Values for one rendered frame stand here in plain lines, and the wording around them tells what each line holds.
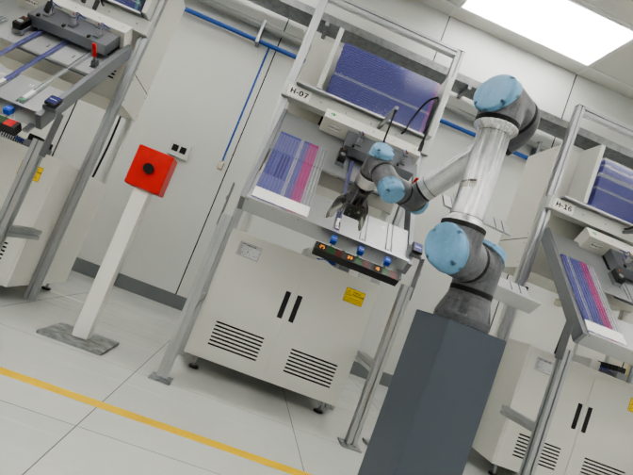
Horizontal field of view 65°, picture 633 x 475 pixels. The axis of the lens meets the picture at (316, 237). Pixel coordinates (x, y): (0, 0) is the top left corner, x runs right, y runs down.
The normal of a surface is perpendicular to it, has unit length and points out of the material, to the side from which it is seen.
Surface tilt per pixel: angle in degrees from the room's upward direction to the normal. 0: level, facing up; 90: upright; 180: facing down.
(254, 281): 90
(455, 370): 90
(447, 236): 97
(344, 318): 90
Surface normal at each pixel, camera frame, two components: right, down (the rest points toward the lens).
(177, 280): 0.13, -0.06
